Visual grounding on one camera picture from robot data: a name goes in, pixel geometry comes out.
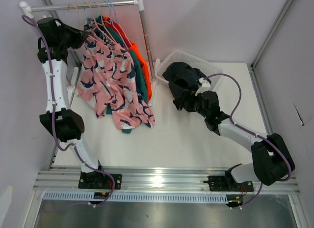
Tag white plastic basket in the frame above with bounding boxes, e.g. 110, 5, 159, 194
156, 50, 223, 90

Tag blue patterned shorts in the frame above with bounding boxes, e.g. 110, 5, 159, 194
83, 15, 117, 46

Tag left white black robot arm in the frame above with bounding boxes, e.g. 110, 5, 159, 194
35, 17, 107, 189

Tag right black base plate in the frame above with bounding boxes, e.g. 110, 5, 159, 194
203, 175, 254, 192

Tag aluminium mounting rail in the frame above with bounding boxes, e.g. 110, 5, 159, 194
33, 167, 301, 196

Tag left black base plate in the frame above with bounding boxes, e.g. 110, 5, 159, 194
78, 171, 122, 190

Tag pink wire hanger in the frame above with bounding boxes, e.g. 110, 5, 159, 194
67, 3, 82, 29

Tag orange shorts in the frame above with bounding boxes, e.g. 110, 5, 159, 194
103, 17, 152, 103

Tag black shorts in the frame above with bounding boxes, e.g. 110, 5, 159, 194
162, 62, 206, 99

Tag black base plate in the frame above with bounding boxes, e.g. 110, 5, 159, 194
203, 175, 254, 192
78, 171, 122, 190

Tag blue wire hanger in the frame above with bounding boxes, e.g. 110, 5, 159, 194
106, 0, 132, 50
103, 0, 123, 49

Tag pink patterned shorts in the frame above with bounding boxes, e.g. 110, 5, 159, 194
77, 35, 155, 130

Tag white slotted cable duct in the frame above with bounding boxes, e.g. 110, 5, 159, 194
43, 190, 229, 204

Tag teal shorts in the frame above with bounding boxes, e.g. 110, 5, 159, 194
94, 15, 152, 135

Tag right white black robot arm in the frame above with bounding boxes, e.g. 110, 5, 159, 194
173, 90, 295, 191

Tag metal clothes rack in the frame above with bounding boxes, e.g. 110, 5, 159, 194
19, 0, 160, 106

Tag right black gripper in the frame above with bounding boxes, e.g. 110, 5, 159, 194
173, 90, 209, 119

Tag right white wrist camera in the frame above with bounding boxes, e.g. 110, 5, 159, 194
195, 78, 211, 96

